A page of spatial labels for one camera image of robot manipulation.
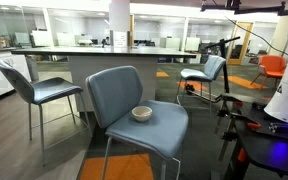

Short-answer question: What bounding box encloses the white ceramic bowl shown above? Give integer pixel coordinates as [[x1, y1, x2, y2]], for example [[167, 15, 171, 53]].
[[132, 106, 152, 122]]

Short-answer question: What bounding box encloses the blue padded chair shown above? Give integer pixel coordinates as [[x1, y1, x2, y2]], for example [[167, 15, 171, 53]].
[[85, 65, 189, 180]]

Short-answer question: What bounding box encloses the large dark-top counter table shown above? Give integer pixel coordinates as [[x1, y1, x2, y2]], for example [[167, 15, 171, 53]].
[[12, 46, 195, 112]]

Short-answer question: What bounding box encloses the blue chair in background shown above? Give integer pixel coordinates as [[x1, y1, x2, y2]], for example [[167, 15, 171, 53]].
[[175, 55, 226, 117]]

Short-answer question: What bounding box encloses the white pillar with sign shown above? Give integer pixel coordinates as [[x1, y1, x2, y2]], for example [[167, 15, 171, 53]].
[[109, 0, 130, 47]]

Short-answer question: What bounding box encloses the black electric scooter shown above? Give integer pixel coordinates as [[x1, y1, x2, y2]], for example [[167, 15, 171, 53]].
[[204, 36, 240, 93]]

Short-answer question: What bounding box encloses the blue chair at left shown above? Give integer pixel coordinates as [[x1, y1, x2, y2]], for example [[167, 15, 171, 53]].
[[0, 60, 86, 166]]

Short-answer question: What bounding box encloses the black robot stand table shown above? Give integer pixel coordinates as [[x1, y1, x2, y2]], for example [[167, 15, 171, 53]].
[[224, 106, 288, 180]]

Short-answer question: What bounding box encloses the orange armchair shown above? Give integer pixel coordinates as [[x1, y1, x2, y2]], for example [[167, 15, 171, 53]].
[[251, 55, 286, 89]]

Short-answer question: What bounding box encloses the orange handled clamp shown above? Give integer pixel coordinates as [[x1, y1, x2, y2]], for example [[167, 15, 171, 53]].
[[230, 113, 261, 130]]

